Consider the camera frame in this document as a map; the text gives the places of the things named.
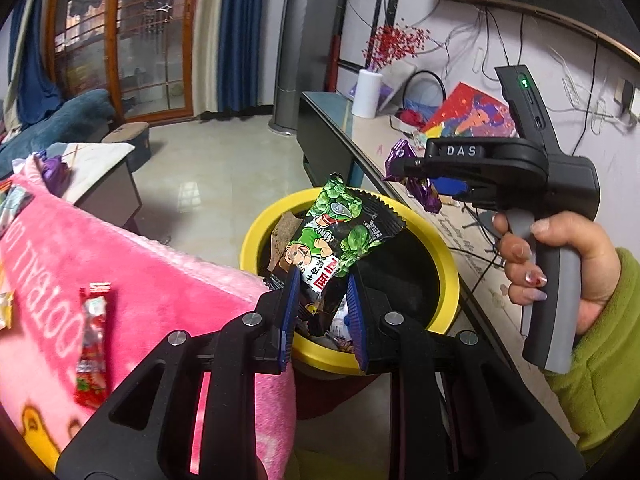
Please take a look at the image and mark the pink printed blanket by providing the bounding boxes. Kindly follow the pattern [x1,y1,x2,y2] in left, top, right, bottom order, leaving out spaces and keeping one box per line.
[0,156,299,480]

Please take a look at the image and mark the dark television cabinet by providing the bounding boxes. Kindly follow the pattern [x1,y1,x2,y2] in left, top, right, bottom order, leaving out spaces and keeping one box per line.
[298,90,551,377]

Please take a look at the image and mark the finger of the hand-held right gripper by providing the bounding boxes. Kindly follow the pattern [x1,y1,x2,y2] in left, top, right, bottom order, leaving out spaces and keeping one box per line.
[382,156,432,181]
[422,176,497,207]

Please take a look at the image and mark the blue sofa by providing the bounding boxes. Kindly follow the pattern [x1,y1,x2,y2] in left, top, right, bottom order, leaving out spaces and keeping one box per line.
[0,88,114,166]

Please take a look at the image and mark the wooden glass door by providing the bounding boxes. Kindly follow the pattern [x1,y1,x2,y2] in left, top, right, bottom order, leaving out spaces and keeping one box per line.
[44,0,207,127]

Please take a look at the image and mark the black cable loop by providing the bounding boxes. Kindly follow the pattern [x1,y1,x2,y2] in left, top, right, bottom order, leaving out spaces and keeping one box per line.
[401,69,447,112]

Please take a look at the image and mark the wall power adapter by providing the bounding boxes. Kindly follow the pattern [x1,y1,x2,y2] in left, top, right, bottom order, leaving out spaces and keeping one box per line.
[613,77,640,122]

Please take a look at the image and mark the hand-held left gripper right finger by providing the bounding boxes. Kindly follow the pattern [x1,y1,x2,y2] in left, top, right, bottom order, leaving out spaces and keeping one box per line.
[347,273,586,480]

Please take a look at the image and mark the white top coffee table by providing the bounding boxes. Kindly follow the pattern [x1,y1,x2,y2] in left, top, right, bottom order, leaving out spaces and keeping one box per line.
[44,142,144,232]

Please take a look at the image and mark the person's right forearm green sleeve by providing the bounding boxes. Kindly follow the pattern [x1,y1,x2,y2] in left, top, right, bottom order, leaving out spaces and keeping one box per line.
[544,246,640,463]

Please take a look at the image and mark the person's right hand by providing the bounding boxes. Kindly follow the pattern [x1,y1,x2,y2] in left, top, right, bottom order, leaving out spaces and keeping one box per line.
[492,210,622,334]

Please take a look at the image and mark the blue curtain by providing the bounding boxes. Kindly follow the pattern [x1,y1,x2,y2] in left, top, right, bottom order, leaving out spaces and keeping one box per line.
[9,0,64,127]
[216,0,279,114]

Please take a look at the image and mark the purple bag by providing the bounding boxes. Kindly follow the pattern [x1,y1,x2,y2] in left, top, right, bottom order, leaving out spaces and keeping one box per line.
[41,155,72,197]

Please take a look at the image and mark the red snack packet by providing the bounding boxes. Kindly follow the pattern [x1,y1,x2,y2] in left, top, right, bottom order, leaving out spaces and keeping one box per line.
[74,282,112,409]

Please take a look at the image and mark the grey tower air conditioner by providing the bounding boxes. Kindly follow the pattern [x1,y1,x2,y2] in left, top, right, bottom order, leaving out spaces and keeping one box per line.
[268,0,347,137]

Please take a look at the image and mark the green snack packet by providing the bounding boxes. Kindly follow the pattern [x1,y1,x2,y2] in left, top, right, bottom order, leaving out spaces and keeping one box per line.
[264,172,407,339]

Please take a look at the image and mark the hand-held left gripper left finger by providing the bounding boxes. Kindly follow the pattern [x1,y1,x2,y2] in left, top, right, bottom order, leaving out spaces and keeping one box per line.
[55,266,302,480]

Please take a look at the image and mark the black bin with yellow rim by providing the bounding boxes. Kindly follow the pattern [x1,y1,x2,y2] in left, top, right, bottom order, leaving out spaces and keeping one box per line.
[238,186,461,420]

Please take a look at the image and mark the red berry branches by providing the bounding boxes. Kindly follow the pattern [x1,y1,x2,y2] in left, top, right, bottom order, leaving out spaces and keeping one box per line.
[361,24,432,74]

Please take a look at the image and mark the beige curtain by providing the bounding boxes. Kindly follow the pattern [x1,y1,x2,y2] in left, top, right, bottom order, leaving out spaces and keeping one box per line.
[191,0,227,117]

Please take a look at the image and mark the brown paper piece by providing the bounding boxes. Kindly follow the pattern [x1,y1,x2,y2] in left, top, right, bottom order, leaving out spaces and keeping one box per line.
[270,211,302,274]

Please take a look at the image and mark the purple foil wrapper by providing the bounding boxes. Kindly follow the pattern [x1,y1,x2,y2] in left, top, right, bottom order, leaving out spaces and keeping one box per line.
[384,138,443,214]

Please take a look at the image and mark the grey round stool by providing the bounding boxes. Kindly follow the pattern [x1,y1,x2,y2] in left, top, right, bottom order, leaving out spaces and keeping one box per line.
[101,121,151,172]

